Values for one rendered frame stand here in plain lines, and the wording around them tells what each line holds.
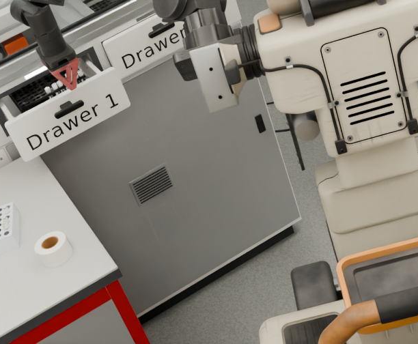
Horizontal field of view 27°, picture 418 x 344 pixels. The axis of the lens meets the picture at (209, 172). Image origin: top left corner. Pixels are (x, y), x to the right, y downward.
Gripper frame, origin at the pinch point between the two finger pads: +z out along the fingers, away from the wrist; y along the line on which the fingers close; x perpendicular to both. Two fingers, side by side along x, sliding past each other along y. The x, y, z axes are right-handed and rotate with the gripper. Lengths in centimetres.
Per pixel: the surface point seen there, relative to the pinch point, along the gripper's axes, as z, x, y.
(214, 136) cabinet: 45, -34, 17
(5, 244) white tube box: 18.0, 30.0, -18.0
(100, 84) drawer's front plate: 5.0, -6.8, 2.3
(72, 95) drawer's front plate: 4.3, 0.3, 2.3
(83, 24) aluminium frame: -2.8, -12.0, 18.7
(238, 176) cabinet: 62, -37, 17
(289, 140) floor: 96, -76, 64
